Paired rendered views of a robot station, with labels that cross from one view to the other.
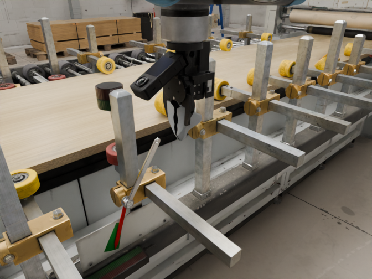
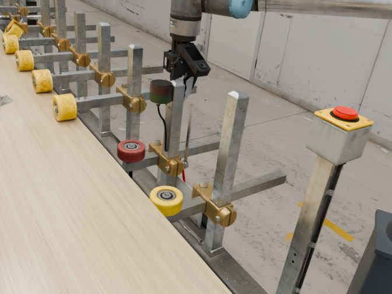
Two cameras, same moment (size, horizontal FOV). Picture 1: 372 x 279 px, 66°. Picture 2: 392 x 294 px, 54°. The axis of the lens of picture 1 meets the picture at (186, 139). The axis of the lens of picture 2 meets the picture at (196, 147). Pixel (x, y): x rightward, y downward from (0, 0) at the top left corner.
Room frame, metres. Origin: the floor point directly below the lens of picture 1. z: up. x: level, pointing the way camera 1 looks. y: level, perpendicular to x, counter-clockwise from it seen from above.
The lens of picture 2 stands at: (0.44, 1.14, 1.46)
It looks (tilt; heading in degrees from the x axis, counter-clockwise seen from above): 29 degrees down; 273
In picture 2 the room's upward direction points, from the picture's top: 7 degrees clockwise
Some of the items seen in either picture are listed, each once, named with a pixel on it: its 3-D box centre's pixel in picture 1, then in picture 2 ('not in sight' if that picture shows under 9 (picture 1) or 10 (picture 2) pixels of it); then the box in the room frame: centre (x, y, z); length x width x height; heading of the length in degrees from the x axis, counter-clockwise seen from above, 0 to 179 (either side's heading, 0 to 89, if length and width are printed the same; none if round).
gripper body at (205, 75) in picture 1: (187, 71); (181, 53); (0.58, 0.00, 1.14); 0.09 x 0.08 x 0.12; 130
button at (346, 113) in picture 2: not in sight; (345, 115); (0.24, 0.52, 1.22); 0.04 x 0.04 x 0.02
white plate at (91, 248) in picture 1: (129, 229); (178, 191); (0.53, 0.14, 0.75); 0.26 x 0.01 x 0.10; 131
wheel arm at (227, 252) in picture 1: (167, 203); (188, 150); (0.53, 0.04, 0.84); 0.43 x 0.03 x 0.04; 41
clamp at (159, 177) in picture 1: (138, 186); (164, 158); (0.59, 0.12, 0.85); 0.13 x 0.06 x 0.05; 131
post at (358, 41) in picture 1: (347, 84); (48, 45); (1.39, -0.81, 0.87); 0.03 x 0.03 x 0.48; 41
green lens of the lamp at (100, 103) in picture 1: (110, 101); (160, 95); (0.61, 0.17, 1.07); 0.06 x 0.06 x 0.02
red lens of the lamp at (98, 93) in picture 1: (109, 90); (161, 87); (0.61, 0.17, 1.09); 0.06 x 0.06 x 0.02
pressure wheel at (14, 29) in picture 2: (324, 65); (13, 32); (1.53, -0.74, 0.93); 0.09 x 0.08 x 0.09; 41
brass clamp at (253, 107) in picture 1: (261, 103); (101, 75); (0.91, -0.26, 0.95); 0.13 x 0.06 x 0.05; 131
